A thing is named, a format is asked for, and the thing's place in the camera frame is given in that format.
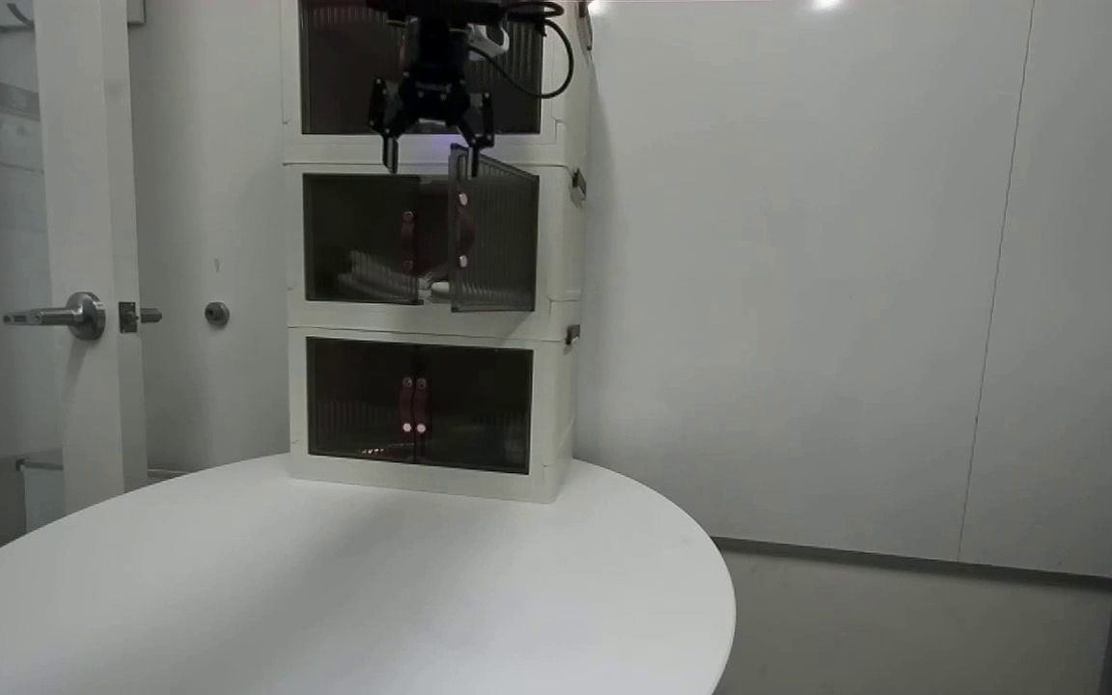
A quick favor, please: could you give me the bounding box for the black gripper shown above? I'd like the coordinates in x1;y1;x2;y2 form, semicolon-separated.
367;50;497;184

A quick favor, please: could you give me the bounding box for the white stacked cabinet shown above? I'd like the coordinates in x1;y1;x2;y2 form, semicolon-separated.
275;0;596;507

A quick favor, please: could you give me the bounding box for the metal door latch plate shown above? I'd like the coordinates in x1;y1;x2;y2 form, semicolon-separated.
116;296;167;336

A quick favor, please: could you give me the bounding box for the white room door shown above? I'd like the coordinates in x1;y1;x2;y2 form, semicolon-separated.
31;0;152;514

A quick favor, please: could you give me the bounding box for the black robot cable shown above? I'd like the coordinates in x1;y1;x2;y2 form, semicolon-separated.
491;0;584;105

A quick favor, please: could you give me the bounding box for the metal door lever handle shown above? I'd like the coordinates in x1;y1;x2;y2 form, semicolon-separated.
0;289;111;348

